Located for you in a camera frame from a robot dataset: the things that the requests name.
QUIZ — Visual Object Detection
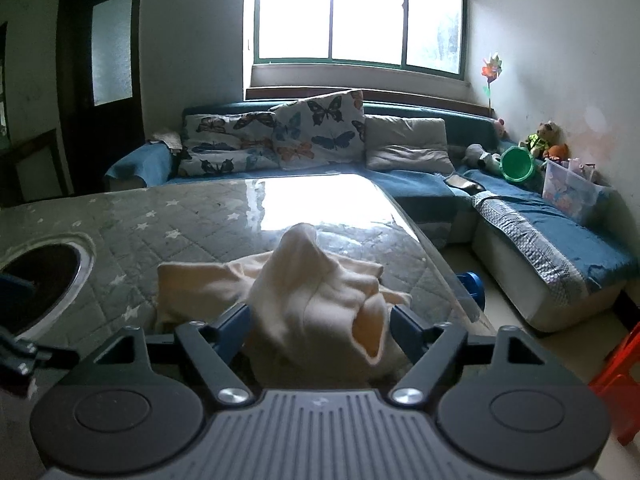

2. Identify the cream knit garment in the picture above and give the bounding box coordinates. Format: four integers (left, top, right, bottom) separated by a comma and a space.
156, 223, 411, 389

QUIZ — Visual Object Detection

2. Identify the orange plush toy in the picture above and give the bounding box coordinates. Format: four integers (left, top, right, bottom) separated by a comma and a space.
544, 143, 570, 164

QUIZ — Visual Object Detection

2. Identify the clear plastic storage box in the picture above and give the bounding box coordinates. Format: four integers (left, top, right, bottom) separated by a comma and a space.
542, 160, 614, 226

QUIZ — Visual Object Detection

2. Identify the grey plush toy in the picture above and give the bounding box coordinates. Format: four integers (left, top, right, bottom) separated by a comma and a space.
463, 143, 502, 177

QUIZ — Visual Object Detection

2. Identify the red plastic stool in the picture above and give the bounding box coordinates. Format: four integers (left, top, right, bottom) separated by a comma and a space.
589, 325, 640, 446

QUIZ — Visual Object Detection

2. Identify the long butterfly print pillow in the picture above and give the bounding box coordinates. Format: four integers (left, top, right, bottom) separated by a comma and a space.
178, 112, 280, 177

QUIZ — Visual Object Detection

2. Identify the blue corner sofa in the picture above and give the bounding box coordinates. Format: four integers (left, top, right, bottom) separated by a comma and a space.
105, 100, 639, 334

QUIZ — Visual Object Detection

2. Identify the green framed window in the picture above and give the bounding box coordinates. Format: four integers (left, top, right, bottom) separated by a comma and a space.
254, 0, 466, 79

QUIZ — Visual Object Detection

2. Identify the yellow green plush toy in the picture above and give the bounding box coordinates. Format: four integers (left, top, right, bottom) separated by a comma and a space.
518, 122, 560, 159

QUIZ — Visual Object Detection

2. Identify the dark wooden door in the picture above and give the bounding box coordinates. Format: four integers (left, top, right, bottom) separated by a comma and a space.
56, 0, 144, 195

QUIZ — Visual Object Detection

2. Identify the green plastic bucket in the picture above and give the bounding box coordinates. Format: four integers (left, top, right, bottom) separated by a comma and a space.
500, 146, 536, 184

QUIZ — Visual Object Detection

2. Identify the dark phone on sofa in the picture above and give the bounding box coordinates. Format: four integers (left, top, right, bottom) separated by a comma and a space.
445, 174, 485, 195

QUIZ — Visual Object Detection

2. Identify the colourful pinwheel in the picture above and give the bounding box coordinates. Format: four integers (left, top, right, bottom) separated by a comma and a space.
480, 53, 502, 110

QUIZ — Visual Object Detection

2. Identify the square butterfly print pillow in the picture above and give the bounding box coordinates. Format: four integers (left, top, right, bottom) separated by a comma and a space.
271, 90, 366, 170

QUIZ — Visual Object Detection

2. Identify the plain beige pillow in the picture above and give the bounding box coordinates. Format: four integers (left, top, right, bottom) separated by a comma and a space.
364, 115, 454, 176

